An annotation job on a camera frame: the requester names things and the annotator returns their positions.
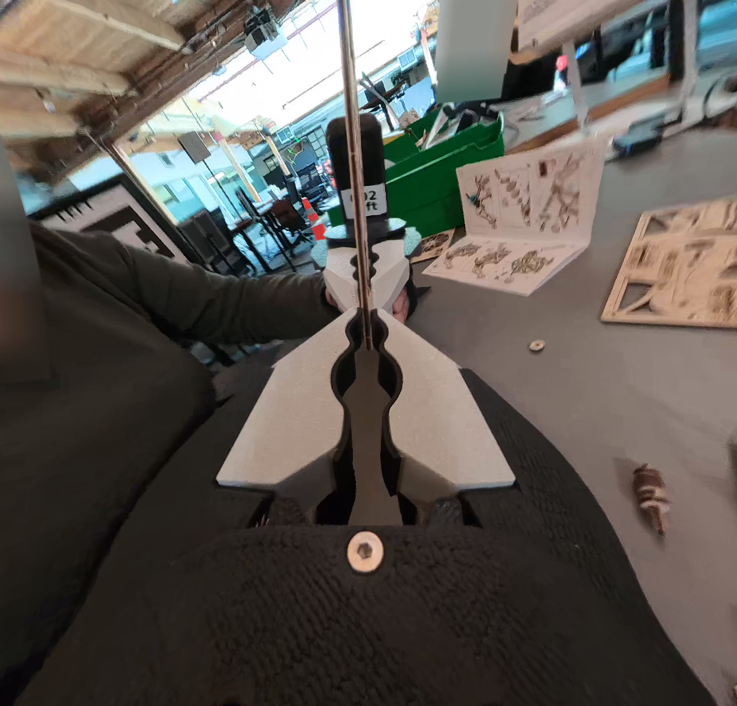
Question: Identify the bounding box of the hanging dark monitor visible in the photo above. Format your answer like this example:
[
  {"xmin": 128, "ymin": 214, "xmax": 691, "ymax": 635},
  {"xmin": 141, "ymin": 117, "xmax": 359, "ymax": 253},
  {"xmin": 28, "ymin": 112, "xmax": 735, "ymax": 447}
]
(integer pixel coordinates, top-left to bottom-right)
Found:
[{"xmin": 176, "ymin": 130, "xmax": 214, "ymax": 164}]

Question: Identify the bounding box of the small wooden parts sheet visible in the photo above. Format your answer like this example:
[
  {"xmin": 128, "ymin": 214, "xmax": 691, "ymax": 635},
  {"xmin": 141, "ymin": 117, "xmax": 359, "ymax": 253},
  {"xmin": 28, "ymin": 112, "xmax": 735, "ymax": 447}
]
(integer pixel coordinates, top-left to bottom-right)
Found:
[{"xmin": 335, "ymin": 0, "xmax": 373, "ymax": 351}]

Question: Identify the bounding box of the black and white sign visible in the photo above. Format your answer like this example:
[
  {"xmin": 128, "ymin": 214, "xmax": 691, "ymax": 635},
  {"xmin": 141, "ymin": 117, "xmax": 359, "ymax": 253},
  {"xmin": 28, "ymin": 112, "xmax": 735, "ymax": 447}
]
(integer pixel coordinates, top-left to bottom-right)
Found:
[{"xmin": 39, "ymin": 172, "xmax": 192, "ymax": 267}]

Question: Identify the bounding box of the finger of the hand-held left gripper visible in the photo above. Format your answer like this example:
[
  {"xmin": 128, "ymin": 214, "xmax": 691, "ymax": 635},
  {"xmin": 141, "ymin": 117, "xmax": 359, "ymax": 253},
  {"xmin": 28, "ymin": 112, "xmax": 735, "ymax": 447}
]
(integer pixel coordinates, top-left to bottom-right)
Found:
[
  {"xmin": 322, "ymin": 244, "xmax": 362, "ymax": 314},
  {"xmin": 368, "ymin": 243, "xmax": 413, "ymax": 314}
]

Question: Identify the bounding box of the green plastic bin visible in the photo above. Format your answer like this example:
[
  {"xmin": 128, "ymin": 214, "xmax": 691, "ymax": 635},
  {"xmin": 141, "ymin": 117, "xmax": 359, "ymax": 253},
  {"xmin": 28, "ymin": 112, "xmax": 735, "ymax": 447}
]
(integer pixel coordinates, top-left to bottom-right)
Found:
[{"xmin": 327, "ymin": 103, "xmax": 506, "ymax": 242}]

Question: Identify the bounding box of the person's left arm, dark sleeve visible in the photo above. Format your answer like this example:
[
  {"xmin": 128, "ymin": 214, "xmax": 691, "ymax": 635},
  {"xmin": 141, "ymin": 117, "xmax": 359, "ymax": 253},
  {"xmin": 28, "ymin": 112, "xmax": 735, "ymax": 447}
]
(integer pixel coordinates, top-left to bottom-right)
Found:
[{"xmin": 0, "ymin": 313, "xmax": 218, "ymax": 696}]

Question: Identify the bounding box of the blue device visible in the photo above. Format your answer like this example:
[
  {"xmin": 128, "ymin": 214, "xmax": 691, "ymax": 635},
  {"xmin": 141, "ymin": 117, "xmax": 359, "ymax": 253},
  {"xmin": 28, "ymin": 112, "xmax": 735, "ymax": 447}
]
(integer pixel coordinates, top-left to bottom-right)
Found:
[{"xmin": 612, "ymin": 115, "xmax": 670, "ymax": 158}]

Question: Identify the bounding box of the printed instruction sheet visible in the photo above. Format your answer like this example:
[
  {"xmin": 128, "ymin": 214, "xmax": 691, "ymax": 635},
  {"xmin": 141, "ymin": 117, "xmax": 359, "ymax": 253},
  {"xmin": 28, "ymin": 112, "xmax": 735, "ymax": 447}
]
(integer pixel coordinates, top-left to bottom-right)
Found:
[{"xmin": 517, "ymin": 0, "xmax": 710, "ymax": 52}]

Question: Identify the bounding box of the orange traffic cone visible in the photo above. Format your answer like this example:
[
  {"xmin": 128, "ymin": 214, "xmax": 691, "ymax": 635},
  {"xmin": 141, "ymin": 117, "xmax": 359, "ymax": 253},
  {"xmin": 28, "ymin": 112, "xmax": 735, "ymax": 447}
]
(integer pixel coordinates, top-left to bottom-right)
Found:
[{"xmin": 300, "ymin": 196, "xmax": 327, "ymax": 242}]

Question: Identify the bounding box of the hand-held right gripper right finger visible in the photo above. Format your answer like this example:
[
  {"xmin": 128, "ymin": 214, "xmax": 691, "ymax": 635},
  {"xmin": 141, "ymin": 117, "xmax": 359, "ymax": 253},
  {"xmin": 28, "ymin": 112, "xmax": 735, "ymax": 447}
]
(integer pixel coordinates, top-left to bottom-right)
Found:
[{"xmin": 374, "ymin": 307, "xmax": 516, "ymax": 524}]

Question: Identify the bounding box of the ribbed wooden model part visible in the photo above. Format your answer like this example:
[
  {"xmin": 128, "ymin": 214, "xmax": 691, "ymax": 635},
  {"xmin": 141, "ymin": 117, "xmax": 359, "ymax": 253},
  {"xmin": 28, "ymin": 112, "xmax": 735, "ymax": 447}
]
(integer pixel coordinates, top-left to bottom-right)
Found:
[{"xmin": 631, "ymin": 462, "xmax": 671, "ymax": 538}]

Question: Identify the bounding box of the folded instruction booklet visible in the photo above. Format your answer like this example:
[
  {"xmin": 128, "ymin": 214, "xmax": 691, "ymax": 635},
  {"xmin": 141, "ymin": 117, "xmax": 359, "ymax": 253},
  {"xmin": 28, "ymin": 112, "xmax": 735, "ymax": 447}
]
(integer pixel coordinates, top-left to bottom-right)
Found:
[{"xmin": 422, "ymin": 135, "xmax": 606, "ymax": 298}]

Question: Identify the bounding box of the ceiling mounted unit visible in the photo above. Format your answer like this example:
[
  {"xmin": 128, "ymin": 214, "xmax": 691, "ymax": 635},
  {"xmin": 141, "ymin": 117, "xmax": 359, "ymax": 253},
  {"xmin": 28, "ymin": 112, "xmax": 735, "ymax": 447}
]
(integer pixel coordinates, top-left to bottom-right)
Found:
[{"xmin": 243, "ymin": 5, "xmax": 290, "ymax": 60}]

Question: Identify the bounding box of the large wooden parts sheet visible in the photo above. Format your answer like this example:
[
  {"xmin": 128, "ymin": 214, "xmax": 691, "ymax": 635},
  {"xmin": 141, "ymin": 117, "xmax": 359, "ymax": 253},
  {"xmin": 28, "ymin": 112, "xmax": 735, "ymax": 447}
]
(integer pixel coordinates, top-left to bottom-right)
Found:
[{"xmin": 600, "ymin": 197, "xmax": 737, "ymax": 330}]

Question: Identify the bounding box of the instruction sheet on cork board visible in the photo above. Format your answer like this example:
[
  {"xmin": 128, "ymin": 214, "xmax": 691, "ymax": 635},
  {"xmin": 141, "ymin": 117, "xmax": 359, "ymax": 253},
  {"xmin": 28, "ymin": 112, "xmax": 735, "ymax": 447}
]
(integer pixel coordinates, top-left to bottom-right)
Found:
[{"xmin": 509, "ymin": 0, "xmax": 737, "ymax": 66}]

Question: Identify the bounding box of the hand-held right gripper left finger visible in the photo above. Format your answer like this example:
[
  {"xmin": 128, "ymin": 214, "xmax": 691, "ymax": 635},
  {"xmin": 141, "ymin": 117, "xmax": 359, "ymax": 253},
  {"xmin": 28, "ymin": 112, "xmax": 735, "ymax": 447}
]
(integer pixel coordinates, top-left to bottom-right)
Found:
[{"xmin": 216, "ymin": 307, "xmax": 366, "ymax": 525}]

